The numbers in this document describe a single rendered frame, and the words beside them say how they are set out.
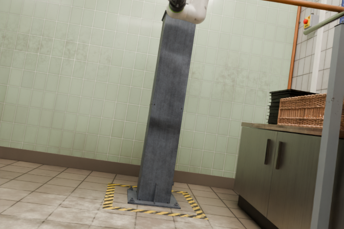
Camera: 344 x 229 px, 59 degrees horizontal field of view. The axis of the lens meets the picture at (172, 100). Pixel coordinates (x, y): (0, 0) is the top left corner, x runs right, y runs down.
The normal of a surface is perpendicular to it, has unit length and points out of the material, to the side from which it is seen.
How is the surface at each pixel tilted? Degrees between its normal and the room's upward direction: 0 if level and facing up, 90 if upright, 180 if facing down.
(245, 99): 90
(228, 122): 90
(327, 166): 90
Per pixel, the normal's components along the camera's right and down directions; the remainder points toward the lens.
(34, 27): 0.08, -0.05
